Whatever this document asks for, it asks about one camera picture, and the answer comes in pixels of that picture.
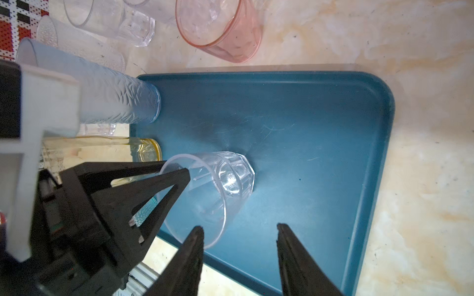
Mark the clear cup middle row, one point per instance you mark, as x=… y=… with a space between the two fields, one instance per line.
x=111 y=19

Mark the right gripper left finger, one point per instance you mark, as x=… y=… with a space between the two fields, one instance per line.
x=182 y=275

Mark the yellow plastic cup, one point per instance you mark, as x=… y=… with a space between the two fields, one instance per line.
x=59 y=154

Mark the blue textured plastic cup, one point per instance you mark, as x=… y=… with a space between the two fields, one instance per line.
x=107 y=96

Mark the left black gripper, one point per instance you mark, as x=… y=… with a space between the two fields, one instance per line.
x=67 y=238

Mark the green textured plastic cup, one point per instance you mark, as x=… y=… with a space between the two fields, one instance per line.
x=145 y=211

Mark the clear faceted cup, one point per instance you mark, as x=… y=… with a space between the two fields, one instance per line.
x=97 y=129
x=220 y=184

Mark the teal plastic tray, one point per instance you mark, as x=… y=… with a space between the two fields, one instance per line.
x=317 y=142

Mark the pink plastic cup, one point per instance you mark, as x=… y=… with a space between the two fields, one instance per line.
x=229 y=30

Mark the clear cup centre front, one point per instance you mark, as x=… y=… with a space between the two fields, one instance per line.
x=162 y=11

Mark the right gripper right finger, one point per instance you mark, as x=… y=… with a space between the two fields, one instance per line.
x=299 y=273

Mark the frosted clear cup left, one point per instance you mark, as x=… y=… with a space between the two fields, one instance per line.
x=69 y=39

